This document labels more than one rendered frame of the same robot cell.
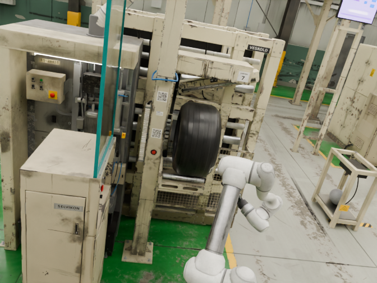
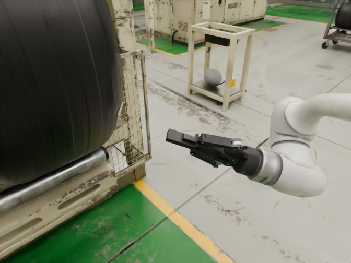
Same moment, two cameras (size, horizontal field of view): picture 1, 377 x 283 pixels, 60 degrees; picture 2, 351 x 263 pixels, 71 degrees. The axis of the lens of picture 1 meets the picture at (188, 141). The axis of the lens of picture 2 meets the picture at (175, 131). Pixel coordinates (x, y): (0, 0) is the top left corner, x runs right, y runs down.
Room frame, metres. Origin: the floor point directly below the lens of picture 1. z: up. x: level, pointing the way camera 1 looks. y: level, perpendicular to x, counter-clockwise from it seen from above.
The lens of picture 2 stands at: (1.72, -0.03, 1.35)
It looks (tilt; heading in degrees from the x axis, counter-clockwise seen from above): 34 degrees down; 325
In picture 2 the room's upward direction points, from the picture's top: straight up
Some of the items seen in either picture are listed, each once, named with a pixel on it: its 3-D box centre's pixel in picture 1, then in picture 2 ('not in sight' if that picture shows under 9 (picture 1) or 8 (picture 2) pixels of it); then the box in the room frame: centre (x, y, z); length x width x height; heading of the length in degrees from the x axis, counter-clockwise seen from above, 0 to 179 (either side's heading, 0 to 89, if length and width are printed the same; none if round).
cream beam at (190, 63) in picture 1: (212, 67); not in sight; (2.72, -0.08, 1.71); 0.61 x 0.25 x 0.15; 98
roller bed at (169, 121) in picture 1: (159, 131); not in sight; (2.75, 0.28, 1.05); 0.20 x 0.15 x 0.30; 98
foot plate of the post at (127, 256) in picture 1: (138, 250); not in sight; (2.35, 0.26, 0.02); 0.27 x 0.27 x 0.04; 8
